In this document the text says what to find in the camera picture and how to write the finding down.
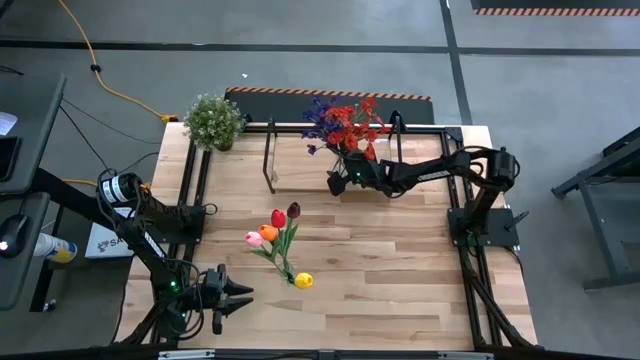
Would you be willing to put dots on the white printed box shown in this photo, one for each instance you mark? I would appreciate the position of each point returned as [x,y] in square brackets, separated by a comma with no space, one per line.
[105,245]

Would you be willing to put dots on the black phone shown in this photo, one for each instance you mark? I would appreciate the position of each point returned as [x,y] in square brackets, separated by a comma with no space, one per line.
[9,157]

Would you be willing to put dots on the black desk leg beam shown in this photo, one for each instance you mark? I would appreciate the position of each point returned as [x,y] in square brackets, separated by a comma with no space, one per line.
[75,197]

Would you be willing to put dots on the white and yellow spray can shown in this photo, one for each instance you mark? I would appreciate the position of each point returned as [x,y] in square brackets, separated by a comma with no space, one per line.
[55,247]

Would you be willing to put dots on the orange tulip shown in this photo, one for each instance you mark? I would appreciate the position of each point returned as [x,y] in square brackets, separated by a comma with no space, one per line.
[268,233]

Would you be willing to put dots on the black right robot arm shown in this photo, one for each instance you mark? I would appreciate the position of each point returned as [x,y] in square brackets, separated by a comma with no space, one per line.
[435,175]

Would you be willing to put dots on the red tulip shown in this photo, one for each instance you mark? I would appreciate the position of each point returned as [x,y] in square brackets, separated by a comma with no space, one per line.
[278,218]

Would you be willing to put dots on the black computer mouse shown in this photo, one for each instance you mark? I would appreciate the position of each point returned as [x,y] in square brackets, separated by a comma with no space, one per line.
[12,232]

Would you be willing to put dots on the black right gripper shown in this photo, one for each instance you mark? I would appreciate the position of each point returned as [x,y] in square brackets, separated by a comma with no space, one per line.
[375,175]

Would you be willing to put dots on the white paper sheet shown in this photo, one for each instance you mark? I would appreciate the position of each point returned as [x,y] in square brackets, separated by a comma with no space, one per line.
[6,122]

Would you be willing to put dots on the dark grey desk tray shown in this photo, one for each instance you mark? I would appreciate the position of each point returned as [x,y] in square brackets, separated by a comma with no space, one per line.
[25,280]

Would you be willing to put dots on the dark grey desk top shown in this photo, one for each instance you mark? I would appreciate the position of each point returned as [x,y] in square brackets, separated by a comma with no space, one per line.
[35,140]

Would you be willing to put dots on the black aluminium rig frame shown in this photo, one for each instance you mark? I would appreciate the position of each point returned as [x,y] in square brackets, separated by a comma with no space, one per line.
[425,129]

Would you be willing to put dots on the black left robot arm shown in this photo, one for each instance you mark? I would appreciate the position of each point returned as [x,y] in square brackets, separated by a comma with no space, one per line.
[150,245]

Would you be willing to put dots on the black metal stand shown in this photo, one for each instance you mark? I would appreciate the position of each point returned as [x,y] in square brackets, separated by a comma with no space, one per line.
[600,235]

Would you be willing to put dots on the wooden shelf with black frame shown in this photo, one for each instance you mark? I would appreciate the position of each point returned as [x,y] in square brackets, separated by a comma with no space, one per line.
[300,165]

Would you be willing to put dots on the green potted plant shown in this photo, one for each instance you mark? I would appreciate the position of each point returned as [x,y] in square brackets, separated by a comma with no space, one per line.
[214,122]

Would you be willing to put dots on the yellow tulip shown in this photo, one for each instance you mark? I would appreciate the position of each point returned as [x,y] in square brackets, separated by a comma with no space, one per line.
[303,280]

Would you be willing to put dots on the clear glass vase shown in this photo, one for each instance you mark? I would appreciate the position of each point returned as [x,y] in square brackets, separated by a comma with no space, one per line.
[284,272]
[340,167]

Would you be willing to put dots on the purple flower bunch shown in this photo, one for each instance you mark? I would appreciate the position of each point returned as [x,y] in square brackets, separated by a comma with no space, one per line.
[317,117]

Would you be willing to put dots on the red flower bunch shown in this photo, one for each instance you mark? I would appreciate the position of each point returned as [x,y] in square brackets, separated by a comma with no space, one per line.
[345,137]

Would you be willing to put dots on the pink tulip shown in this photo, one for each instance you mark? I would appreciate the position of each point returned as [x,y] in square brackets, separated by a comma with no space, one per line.
[253,239]

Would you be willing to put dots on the dark purple tulip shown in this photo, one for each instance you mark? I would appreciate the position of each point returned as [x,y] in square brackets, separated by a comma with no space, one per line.
[294,210]

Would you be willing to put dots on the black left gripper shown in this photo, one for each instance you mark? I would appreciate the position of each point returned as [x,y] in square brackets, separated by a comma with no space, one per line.
[215,300]

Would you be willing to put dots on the black floor mat striped edge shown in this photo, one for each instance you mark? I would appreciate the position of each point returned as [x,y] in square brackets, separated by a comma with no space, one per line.
[550,5]
[270,107]

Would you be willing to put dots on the silver metal bracket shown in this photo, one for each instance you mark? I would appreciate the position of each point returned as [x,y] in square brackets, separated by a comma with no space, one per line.
[465,356]
[185,355]

